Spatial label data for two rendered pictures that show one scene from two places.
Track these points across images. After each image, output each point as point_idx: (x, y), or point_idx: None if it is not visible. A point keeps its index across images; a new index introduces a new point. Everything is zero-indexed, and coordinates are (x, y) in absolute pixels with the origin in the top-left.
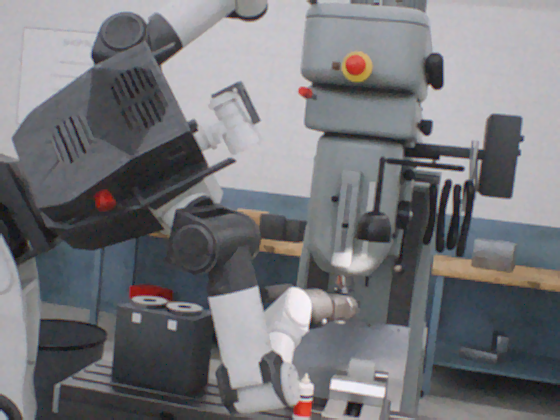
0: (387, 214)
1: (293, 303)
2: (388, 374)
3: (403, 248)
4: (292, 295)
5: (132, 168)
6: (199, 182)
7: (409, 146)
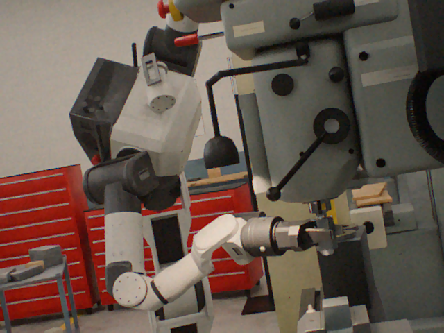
0: (270, 132)
1: (208, 228)
2: (360, 322)
3: (291, 168)
4: (215, 221)
5: (84, 140)
6: (110, 141)
7: (347, 35)
